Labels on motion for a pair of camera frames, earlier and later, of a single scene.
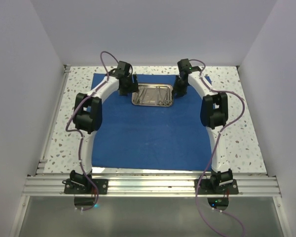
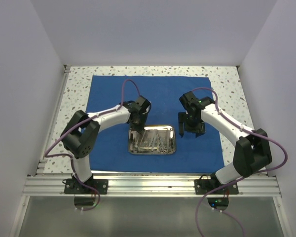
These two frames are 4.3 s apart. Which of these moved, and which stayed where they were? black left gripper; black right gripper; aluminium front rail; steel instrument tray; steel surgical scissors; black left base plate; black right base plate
Moved: black left gripper; steel instrument tray; steel surgical scissors; black right gripper
Stayed: aluminium front rail; black left base plate; black right base plate
